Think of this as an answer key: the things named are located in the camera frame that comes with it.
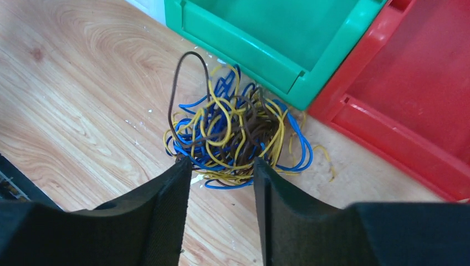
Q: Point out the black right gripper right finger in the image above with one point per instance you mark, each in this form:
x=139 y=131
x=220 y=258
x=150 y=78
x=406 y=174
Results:
x=298 y=229

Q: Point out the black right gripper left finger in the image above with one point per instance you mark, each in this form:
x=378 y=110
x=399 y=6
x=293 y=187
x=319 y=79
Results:
x=144 y=226

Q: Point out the red plastic bin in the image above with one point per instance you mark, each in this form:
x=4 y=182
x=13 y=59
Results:
x=403 y=93

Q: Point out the green plastic bin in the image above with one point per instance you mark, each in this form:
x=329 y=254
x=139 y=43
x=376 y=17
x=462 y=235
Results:
x=291 y=47

